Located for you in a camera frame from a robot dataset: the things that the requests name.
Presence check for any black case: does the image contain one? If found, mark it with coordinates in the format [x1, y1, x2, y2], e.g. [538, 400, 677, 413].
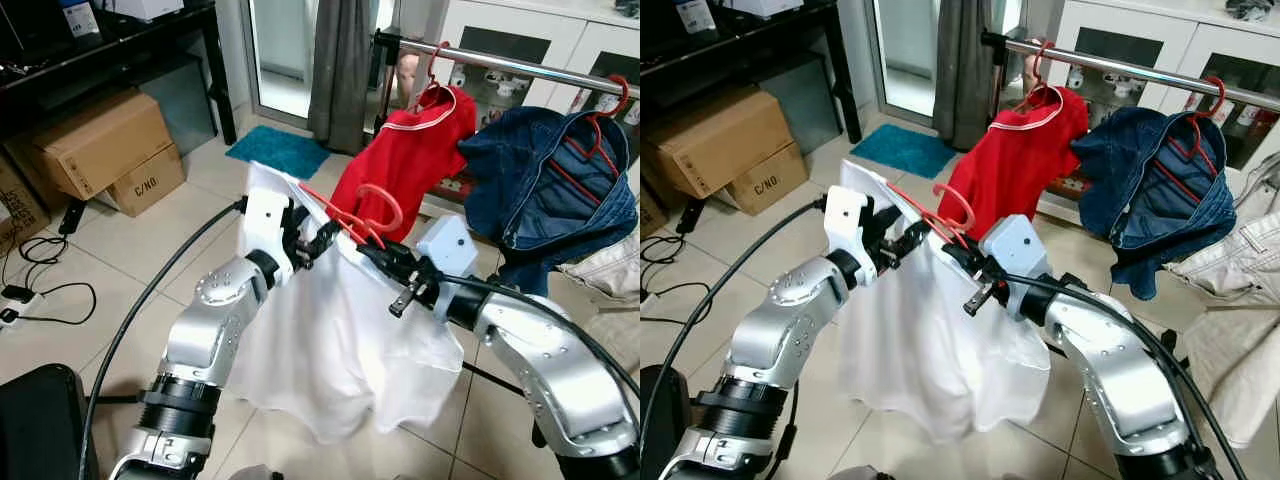
[640, 365, 693, 480]
[0, 363, 99, 480]

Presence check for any black floor cable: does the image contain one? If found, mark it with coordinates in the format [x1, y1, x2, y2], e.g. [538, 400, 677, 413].
[0, 232, 98, 327]
[640, 232, 691, 326]

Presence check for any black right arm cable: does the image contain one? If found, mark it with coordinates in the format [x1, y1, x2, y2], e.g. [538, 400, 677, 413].
[1005, 272, 1226, 480]
[440, 272, 641, 401]

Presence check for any white power strip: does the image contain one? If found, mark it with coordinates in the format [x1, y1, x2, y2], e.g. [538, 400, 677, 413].
[0, 285, 41, 327]

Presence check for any chrome clothes rack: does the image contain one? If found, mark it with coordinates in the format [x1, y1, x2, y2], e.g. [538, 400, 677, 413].
[982, 30, 1280, 136]
[372, 28, 641, 136]

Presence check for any blue denim jacket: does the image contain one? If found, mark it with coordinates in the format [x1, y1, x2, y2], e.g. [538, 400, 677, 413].
[458, 105, 639, 296]
[1070, 105, 1239, 301]

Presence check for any white shirt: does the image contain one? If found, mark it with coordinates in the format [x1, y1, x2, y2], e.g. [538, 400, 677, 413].
[225, 160, 466, 446]
[838, 158, 1036, 446]

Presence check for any white labelled box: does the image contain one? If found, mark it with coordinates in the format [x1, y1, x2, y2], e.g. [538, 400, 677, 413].
[58, 0, 101, 39]
[675, 0, 719, 36]

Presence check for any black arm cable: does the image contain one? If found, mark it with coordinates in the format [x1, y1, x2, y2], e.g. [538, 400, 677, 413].
[1005, 272, 1226, 480]
[440, 272, 641, 401]
[78, 198, 248, 480]
[640, 198, 829, 471]

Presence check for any red plastic hanger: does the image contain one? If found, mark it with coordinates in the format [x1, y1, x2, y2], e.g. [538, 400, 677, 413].
[405, 40, 461, 113]
[545, 75, 633, 201]
[298, 180, 404, 251]
[1160, 75, 1227, 201]
[885, 180, 977, 251]
[1015, 40, 1067, 111]

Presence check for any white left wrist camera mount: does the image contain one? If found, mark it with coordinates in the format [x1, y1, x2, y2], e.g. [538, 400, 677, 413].
[243, 190, 293, 286]
[825, 188, 874, 286]

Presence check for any red polo shirt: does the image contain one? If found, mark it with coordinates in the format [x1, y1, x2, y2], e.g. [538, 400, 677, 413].
[330, 85, 479, 246]
[938, 85, 1091, 241]

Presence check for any glass door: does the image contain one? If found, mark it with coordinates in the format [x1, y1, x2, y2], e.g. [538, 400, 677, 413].
[868, 0, 941, 119]
[245, 0, 321, 121]

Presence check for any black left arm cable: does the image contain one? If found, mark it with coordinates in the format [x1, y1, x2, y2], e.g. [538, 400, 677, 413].
[640, 198, 829, 471]
[78, 198, 248, 480]

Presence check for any dark grey curtain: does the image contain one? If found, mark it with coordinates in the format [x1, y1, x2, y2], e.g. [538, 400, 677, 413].
[308, 0, 377, 156]
[930, 0, 997, 151]

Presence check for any grey-blue right wrist camera mount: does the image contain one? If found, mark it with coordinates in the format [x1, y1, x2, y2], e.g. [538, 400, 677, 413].
[415, 213, 479, 301]
[978, 213, 1051, 301]

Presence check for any teal floor mat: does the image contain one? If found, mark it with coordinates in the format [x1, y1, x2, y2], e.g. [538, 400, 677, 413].
[225, 125, 331, 181]
[850, 123, 946, 181]

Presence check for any large plain cardboard box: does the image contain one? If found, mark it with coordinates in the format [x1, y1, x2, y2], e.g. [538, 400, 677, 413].
[645, 85, 791, 196]
[30, 90, 176, 201]

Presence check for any grey storage box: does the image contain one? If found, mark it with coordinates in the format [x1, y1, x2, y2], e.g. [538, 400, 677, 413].
[130, 55, 217, 156]
[755, 55, 843, 151]

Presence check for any black desk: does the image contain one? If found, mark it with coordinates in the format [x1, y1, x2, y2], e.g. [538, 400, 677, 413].
[0, 0, 238, 146]
[640, 0, 863, 143]

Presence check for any brown cardboard box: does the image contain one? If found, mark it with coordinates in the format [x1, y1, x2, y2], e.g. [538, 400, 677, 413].
[640, 185, 669, 241]
[0, 150, 51, 256]

